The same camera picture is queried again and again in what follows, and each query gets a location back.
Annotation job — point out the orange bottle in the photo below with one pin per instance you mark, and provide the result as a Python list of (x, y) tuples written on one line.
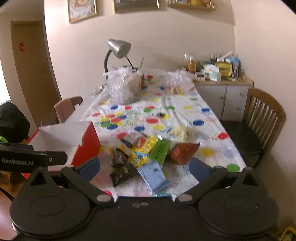
[(191, 66)]

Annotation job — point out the red and white cardboard box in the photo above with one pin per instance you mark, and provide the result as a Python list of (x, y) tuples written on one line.
[(60, 134)]

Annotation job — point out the red door decoration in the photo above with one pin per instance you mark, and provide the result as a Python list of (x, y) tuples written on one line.
[(22, 47)]

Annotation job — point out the silver desk lamp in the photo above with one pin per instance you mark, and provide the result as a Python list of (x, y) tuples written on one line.
[(119, 47)]

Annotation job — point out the black jacket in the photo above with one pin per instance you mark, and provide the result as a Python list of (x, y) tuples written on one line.
[(12, 122)]

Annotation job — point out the yellow box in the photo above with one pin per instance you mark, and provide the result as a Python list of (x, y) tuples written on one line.
[(223, 69)]

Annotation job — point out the balloon print tablecloth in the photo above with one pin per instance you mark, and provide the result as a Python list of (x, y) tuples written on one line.
[(180, 111)]

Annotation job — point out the tissue box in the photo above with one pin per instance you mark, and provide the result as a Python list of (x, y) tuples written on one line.
[(211, 73)]

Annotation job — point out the red-brown snack packet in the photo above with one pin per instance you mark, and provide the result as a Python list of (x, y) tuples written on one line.
[(183, 153)]

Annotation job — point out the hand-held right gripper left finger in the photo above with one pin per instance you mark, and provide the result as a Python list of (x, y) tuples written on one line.
[(91, 168)]

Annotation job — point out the black snack packet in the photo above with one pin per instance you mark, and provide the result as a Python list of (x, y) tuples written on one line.
[(121, 171)]

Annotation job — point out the brown wooden door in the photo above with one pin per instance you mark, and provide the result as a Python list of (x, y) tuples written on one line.
[(30, 69)]

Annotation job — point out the green snack packet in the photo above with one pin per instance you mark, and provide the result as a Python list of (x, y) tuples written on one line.
[(160, 150)]

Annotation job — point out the white and blue packet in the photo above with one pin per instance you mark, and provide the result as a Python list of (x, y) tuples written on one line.
[(129, 140)]

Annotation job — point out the pale yellow packet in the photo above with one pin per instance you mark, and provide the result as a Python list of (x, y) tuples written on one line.
[(180, 133)]

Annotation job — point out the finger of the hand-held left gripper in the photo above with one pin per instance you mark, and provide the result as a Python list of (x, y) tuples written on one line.
[(23, 146)]

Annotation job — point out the pink cloth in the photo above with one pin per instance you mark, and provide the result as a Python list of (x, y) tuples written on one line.
[(64, 109)]

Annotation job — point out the wooden chair with black seat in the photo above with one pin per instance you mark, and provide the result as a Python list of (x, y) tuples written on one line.
[(266, 111)]

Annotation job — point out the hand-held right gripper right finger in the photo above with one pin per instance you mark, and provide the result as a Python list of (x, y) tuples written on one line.
[(198, 169)]

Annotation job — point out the clear plastic bag with cookies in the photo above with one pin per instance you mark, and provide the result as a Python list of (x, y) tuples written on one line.
[(179, 80)]

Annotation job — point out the yellow snack packet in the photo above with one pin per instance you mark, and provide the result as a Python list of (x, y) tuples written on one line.
[(141, 155)]

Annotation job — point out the large clear plastic bag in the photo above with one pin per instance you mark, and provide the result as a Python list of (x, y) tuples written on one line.
[(122, 85)]

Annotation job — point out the small black object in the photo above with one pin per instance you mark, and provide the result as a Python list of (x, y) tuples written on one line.
[(161, 114)]

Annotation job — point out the white cabinet with wooden top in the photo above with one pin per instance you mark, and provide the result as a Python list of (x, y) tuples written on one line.
[(231, 97)]

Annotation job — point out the light blue packet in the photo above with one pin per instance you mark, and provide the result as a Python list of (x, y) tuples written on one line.
[(153, 176)]

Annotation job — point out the gold framed picture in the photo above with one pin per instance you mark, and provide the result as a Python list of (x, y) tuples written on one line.
[(82, 10), (136, 5)]

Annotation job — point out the wall shelf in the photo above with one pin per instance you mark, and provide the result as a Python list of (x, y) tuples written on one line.
[(192, 4)]

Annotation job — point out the red snack packet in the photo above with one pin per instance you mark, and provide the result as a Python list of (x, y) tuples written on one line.
[(141, 143)]

